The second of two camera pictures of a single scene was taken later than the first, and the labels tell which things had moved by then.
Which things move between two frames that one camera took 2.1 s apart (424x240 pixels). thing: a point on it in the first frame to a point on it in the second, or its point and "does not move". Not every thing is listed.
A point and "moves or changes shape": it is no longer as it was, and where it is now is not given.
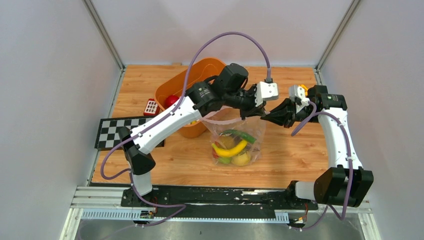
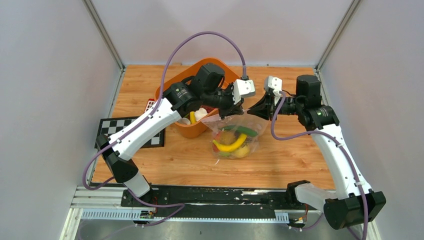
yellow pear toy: x=241 y=160 to x=241 y=153
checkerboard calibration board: x=108 y=135 does not move
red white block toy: x=152 y=108 does not move
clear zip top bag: x=234 y=141 moves or changes shape
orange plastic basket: x=175 y=84 does not move
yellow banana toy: x=227 y=153 moves or changes shape
